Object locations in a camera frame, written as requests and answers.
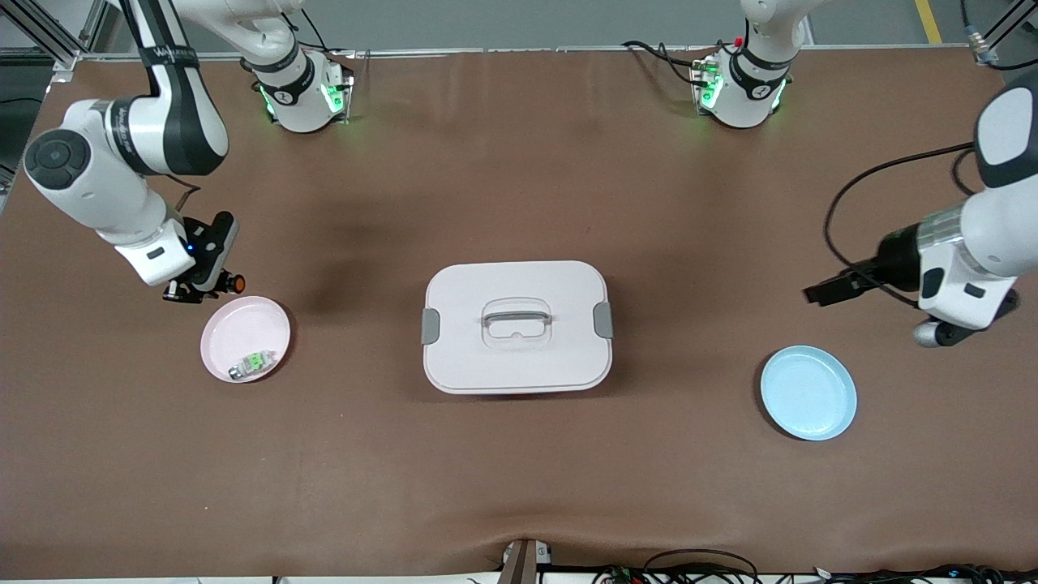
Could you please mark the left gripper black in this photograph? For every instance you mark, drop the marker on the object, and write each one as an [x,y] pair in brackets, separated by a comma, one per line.
[894,258]

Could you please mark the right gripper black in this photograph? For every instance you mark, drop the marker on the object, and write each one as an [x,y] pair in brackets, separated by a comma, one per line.
[190,296]

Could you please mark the orange push-button switch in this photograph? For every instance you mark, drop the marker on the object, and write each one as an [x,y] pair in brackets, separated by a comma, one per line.
[233,284]

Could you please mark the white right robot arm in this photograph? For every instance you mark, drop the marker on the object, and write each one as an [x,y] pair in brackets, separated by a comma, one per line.
[174,122]

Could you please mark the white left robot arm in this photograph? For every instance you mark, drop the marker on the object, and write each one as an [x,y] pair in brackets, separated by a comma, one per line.
[1005,235]

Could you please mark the pink plate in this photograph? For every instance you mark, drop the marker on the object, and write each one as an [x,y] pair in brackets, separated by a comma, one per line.
[243,328]

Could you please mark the light blue plate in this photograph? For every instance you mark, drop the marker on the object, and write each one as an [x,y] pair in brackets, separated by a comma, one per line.
[809,393]

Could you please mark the white lidded storage box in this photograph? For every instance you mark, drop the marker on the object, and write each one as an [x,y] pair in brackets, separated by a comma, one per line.
[519,357]

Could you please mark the brown table mat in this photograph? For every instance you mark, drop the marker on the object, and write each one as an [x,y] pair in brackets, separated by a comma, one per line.
[519,487]

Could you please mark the green push-button switch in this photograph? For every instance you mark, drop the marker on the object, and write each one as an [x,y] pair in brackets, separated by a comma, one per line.
[253,363]

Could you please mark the aluminium frame profile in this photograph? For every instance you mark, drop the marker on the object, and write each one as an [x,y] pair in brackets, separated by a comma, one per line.
[49,32]
[985,40]

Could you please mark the metal table edge bracket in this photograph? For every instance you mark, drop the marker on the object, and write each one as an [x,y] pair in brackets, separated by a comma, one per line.
[523,564]

